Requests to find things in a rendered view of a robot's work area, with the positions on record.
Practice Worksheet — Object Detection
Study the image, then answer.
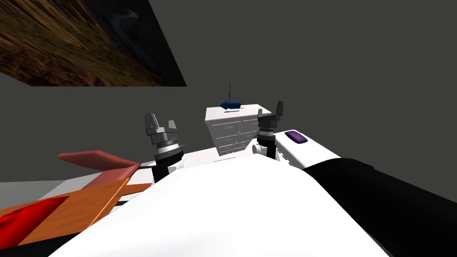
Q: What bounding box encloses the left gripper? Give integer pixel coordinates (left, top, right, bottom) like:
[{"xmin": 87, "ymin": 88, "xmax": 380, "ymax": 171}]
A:
[{"xmin": 144, "ymin": 113, "xmax": 179, "ymax": 145}]

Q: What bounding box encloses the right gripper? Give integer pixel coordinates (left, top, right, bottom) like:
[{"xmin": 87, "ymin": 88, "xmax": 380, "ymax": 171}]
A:
[{"xmin": 257, "ymin": 100, "xmax": 285, "ymax": 131}]

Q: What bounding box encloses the bright red flat shape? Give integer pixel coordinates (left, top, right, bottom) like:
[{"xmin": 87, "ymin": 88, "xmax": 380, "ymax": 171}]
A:
[{"xmin": 0, "ymin": 195, "xmax": 69, "ymax": 250}]

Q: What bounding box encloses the pink-red flat slab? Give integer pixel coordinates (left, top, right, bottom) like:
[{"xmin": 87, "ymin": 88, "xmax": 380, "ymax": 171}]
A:
[{"xmin": 57, "ymin": 149, "xmax": 142, "ymax": 190}]

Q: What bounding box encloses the white chest of drawers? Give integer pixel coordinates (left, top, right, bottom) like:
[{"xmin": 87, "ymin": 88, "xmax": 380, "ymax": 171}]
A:
[{"xmin": 205, "ymin": 82, "xmax": 273, "ymax": 158}]

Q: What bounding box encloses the orange wooden table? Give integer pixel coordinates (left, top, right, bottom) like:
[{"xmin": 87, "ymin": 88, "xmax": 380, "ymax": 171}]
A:
[{"xmin": 0, "ymin": 177, "xmax": 153, "ymax": 248}]

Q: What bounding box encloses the brown wall picture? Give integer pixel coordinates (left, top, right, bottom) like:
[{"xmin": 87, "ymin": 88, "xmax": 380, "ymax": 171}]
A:
[{"xmin": 0, "ymin": 0, "xmax": 187, "ymax": 87}]

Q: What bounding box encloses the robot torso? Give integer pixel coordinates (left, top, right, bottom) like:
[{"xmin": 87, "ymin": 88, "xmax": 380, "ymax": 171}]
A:
[{"xmin": 48, "ymin": 149, "xmax": 391, "ymax": 257}]

